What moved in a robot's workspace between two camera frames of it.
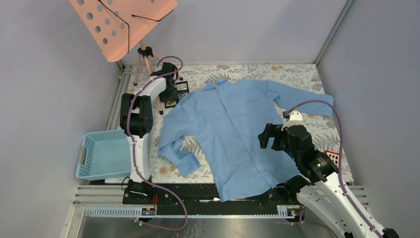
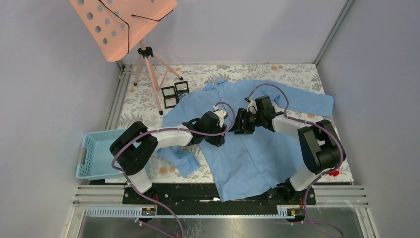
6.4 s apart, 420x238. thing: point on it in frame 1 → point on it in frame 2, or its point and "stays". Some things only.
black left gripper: [172, 95] → [218, 141]
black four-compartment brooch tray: [182, 88] stays
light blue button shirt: [223, 119] stays
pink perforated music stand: [116, 26] stays
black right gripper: [271, 130] → [237, 127]
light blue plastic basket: [103, 155] stays
